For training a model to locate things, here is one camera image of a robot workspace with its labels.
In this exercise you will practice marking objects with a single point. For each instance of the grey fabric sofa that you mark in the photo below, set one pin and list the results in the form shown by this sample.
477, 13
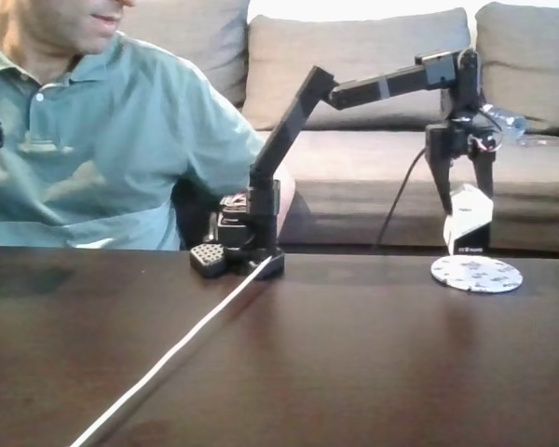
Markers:
400, 195

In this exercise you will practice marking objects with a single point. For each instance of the clear plastic water bottle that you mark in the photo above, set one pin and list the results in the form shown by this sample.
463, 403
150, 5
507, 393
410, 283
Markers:
512, 122

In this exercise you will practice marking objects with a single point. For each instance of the grey sofa back cushion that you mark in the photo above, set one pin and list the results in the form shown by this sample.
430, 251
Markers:
354, 46
526, 60
200, 42

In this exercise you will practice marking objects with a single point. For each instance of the person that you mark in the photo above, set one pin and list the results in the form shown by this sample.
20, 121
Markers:
98, 149

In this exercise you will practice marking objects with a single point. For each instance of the white and black servo box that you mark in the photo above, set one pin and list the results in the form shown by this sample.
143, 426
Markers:
470, 223

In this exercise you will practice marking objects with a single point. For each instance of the clear plastic wrapper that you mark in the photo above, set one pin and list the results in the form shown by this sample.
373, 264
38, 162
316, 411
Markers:
540, 141

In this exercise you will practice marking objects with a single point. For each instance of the white round disc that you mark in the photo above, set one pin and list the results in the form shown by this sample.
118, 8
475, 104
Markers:
476, 274

